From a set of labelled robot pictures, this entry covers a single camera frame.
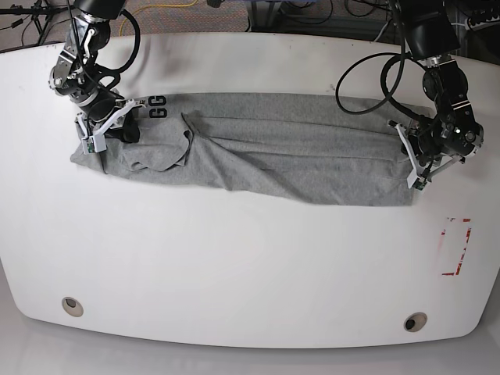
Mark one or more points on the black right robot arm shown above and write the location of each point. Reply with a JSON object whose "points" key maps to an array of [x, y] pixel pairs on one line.
{"points": [[77, 74]]}

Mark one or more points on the grey T-shirt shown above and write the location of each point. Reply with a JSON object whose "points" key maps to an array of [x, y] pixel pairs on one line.
{"points": [[300, 147]]}

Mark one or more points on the black tripod stand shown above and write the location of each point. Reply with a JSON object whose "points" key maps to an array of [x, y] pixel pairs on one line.
{"points": [[42, 15]]}

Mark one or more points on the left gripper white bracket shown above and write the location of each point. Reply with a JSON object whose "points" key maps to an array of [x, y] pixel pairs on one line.
{"points": [[432, 145]]}

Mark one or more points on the left table cable grommet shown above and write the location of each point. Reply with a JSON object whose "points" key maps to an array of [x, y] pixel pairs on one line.
{"points": [[72, 307]]}

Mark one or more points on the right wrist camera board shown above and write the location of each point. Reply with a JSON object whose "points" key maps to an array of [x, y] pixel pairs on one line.
{"points": [[93, 144]]}

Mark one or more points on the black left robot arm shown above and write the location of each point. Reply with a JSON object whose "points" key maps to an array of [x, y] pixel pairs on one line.
{"points": [[427, 39]]}

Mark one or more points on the right table cable grommet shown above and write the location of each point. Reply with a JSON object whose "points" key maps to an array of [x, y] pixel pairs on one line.
{"points": [[415, 322]]}

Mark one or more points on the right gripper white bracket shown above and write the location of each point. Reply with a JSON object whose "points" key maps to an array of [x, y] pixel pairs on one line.
{"points": [[111, 117]]}

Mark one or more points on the white power strip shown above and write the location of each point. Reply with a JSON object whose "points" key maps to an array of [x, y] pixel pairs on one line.
{"points": [[484, 18]]}

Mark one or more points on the table cable grommet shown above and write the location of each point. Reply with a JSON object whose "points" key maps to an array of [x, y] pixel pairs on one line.
{"points": [[72, 307], [415, 322]]}

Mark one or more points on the red tape rectangle marking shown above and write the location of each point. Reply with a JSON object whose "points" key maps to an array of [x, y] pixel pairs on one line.
{"points": [[452, 246]]}

